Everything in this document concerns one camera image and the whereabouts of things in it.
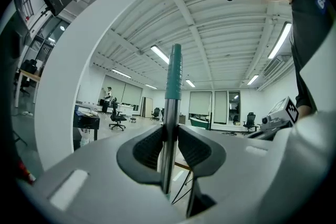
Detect person's right forearm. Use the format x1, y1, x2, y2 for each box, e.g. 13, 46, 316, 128
296, 104, 317, 120

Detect wooden table black legs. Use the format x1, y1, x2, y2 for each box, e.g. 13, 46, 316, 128
172, 153, 195, 204

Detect person's black shirt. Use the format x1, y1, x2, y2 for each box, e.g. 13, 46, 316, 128
288, 0, 336, 113

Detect white plastic bag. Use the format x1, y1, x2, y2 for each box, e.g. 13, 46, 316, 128
80, 130, 90, 146

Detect ceiling air conditioner unit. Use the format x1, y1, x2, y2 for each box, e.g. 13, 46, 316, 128
261, 54, 294, 80

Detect teal mop metal pole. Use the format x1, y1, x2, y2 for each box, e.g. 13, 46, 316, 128
156, 43, 184, 196

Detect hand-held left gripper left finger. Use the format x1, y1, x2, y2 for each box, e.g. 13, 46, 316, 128
18, 124, 187, 224

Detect wooden door panel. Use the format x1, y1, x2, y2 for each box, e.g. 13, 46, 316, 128
141, 97, 154, 118

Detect small red black tool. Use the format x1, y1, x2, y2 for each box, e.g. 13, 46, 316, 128
16, 161, 37, 185

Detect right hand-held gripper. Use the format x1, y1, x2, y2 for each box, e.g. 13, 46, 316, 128
247, 96, 300, 141

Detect black office chair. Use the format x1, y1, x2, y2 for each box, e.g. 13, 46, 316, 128
150, 107, 161, 122
108, 97, 128, 132
242, 112, 260, 132

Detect white roller blind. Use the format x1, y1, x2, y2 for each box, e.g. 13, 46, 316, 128
214, 91, 228, 124
122, 83, 144, 106
104, 74, 126, 104
189, 91, 213, 115

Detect wooden desk white legs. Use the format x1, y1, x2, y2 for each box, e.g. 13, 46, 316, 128
15, 69, 42, 109

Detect dark green tub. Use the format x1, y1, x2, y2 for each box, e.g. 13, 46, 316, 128
189, 116, 211, 131

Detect black loudspeaker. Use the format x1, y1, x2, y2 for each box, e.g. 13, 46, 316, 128
43, 0, 74, 18

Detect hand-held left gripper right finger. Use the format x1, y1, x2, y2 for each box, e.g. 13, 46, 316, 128
178, 112, 333, 224

